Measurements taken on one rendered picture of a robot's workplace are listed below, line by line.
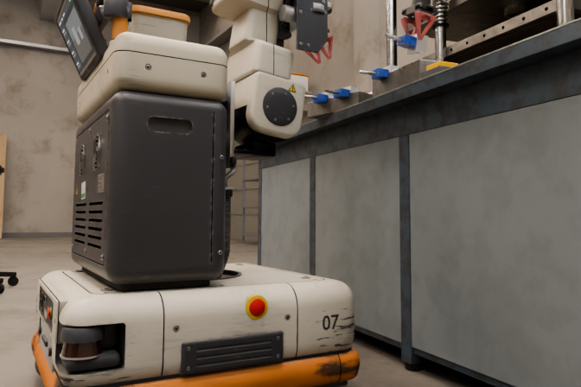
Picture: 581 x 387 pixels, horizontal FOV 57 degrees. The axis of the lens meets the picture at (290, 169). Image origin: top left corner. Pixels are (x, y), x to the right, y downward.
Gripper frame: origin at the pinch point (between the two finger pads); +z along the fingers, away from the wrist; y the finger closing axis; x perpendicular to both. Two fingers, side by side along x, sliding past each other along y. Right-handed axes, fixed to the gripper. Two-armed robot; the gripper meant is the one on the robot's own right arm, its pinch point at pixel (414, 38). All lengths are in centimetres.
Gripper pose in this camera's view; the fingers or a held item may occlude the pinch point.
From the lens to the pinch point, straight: 170.7
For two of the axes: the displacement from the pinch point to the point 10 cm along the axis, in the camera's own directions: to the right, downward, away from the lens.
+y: -3.7, -0.4, 9.3
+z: -1.7, 9.9, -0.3
